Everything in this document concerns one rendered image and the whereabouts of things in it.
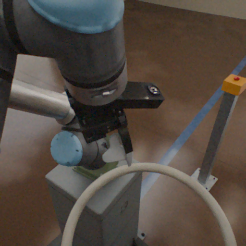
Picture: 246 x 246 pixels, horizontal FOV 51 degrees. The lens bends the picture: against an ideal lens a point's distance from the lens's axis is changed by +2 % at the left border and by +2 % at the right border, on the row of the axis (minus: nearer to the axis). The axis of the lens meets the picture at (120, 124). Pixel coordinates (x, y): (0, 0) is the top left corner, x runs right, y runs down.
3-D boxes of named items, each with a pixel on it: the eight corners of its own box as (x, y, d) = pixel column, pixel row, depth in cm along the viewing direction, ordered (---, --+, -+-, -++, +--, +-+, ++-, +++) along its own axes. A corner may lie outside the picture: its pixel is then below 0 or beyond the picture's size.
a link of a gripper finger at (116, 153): (107, 173, 52) (93, 135, 48) (134, 163, 53) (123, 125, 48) (111, 182, 49) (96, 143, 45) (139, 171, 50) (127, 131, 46)
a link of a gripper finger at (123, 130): (120, 146, 50) (108, 108, 47) (128, 143, 51) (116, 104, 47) (126, 158, 46) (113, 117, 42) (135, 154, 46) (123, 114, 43)
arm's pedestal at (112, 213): (55, 250, 192) (30, 178, 138) (98, 202, 223) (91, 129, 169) (107, 297, 170) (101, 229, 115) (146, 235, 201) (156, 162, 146)
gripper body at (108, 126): (76, 114, 50) (59, 75, 39) (117, 99, 51) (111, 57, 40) (88, 147, 46) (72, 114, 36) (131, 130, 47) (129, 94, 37)
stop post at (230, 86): (217, 179, 242) (258, 78, 173) (207, 192, 231) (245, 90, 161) (198, 168, 253) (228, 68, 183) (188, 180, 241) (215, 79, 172)
